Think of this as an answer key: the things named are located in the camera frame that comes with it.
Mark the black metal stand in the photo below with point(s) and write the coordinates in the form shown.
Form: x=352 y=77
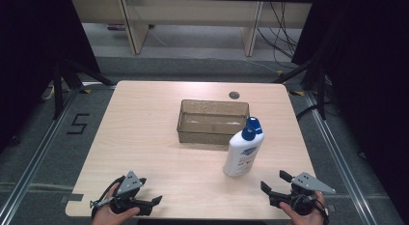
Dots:
x=321 y=93
x=58 y=90

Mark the grey tape piece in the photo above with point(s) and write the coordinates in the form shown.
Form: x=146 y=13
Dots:
x=72 y=197
x=331 y=208

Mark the round grey table grommet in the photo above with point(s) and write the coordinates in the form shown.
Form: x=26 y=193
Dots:
x=234 y=95

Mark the white bottle with blue cap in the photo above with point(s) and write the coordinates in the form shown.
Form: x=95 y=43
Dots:
x=241 y=151

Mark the person's left hand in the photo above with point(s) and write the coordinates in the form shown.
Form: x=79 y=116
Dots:
x=106 y=216

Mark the dark curtain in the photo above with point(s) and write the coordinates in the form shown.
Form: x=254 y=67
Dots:
x=369 y=73
x=29 y=41

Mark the clear brown plastic box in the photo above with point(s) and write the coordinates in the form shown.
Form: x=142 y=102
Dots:
x=205 y=122

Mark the pale wooden shelf unit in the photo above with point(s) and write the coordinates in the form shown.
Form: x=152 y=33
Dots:
x=193 y=11

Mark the aluminium floor rail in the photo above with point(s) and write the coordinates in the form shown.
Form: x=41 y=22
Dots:
x=340 y=160
x=35 y=160

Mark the person's right hand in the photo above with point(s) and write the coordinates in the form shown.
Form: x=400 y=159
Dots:
x=308 y=220

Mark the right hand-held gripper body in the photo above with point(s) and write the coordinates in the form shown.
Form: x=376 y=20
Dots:
x=310 y=183

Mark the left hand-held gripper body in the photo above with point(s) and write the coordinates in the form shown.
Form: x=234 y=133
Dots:
x=129 y=183

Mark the yellow black tape piece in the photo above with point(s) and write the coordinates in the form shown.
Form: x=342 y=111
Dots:
x=297 y=93
x=85 y=90

